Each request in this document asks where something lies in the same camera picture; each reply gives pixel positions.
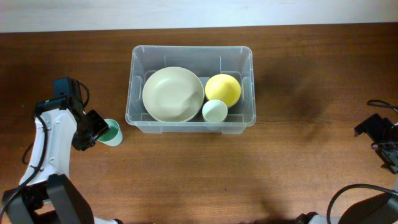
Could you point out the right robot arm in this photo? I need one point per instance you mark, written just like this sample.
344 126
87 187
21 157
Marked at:
381 208

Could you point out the clear plastic storage bin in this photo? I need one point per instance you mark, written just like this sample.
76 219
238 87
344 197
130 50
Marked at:
205 62

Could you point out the grey cup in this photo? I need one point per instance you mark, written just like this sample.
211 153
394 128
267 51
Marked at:
214 126

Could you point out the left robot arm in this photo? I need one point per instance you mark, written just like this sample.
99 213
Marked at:
45 193

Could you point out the yellow bowl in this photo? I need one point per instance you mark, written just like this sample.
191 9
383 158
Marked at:
223 87

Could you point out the mint green cup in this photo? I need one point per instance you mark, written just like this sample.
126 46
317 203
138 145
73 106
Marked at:
114 136

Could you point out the beige plate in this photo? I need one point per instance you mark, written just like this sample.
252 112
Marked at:
194 117
173 94

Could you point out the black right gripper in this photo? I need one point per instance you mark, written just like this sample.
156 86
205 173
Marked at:
373 126

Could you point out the cream white cup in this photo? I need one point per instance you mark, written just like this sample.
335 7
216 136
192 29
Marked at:
214 111

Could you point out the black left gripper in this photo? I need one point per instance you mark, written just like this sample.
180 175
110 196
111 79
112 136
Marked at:
101 126

